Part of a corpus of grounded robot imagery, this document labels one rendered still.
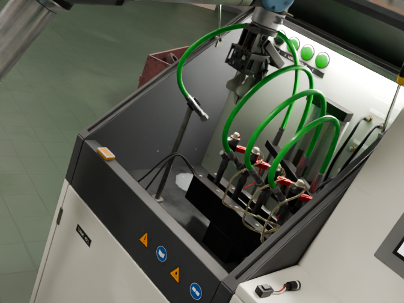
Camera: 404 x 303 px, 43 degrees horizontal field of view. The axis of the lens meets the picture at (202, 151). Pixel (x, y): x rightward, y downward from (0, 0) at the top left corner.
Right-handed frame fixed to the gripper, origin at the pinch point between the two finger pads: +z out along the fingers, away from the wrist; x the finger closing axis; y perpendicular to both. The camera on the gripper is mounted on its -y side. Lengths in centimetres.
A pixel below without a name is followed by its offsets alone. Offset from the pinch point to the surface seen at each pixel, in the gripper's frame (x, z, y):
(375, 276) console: 51, 17, -3
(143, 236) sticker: 4.8, 37.2, 21.4
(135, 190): -4.7, 29.4, 20.5
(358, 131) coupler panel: 18.7, -0.7, -32.4
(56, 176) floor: -149, 124, -53
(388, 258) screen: 51, 12, -4
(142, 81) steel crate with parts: -223, 89, -157
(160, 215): 6.6, 29.4, 20.3
